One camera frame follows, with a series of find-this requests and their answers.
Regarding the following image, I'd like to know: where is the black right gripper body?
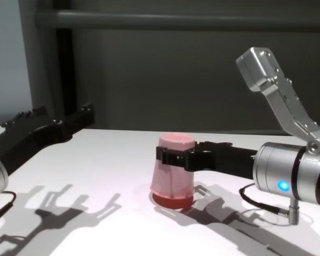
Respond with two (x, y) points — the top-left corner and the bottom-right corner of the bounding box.
(186, 145), (258, 182)

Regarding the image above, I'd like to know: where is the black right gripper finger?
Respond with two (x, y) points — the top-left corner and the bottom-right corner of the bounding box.
(156, 146), (194, 171)
(195, 140), (234, 153)

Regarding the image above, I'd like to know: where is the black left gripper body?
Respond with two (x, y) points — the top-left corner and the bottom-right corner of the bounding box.
(0, 119), (75, 177)

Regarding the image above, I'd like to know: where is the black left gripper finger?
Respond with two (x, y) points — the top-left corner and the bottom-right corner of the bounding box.
(1, 105), (49, 131)
(69, 102), (95, 137)

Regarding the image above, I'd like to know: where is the pink plastic cup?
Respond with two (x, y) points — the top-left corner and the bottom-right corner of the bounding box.
(149, 133), (197, 209)

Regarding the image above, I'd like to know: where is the grey round horizontal bar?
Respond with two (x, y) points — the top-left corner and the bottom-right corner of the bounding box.
(36, 9), (320, 30)

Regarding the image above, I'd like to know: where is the dark flat horizontal rail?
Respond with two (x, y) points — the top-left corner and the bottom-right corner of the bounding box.
(93, 127), (291, 137)

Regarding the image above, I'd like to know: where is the black vertical post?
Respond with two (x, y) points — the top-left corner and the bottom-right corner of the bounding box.
(55, 28), (74, 121)

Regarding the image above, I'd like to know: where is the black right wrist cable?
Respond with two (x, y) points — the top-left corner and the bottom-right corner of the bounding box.
(239, 183), (301, 226)

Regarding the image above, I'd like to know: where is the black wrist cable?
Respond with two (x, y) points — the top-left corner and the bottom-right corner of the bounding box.
(239, 183), (301, 226)
(0, 190), (17, 227)

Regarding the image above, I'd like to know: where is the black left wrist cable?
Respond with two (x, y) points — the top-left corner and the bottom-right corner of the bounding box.
(0, 190), (17, 227)

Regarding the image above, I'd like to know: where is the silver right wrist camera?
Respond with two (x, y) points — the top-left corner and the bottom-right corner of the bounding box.
(236, 47), (320, 161)

